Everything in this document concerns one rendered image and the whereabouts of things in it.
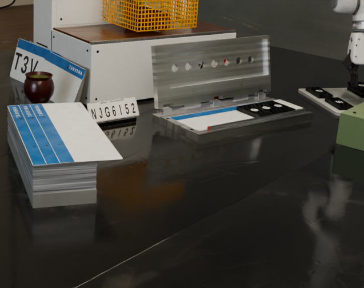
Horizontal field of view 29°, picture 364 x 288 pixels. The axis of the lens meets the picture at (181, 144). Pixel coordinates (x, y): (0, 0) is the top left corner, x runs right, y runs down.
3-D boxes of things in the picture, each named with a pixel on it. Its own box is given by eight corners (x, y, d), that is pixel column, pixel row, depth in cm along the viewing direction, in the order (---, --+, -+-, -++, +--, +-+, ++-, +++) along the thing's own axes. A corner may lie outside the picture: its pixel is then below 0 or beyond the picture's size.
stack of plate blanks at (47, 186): (96, 203, 147) (98, 161, 144) (32, 208, 143) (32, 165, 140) (59, 138, 182) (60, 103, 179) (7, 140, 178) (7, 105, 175)
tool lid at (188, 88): (154, 46, 195) (150, 46, 196) (158, 114, 199) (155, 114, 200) (269, 35, 221) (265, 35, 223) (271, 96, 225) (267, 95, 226)
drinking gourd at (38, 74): (37, 119, 195) (37, 80, 192) (16, 112, 200) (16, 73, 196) (60, 113, 202) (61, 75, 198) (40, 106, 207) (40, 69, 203)
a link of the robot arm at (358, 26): (359, 20, 218) (358, 31, 219) (384, 22, 220) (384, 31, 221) (346, 21, 226) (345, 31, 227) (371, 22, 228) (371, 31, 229)
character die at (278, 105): (283, 115, 208) (284, 111, 208) (260, 106, 216) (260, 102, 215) (295, 112, 211) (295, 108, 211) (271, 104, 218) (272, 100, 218)
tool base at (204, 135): (198, 143, 187) (199, 130, 185) (151, 120, 202) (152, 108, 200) (312, 120, 213) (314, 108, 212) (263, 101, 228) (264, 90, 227)
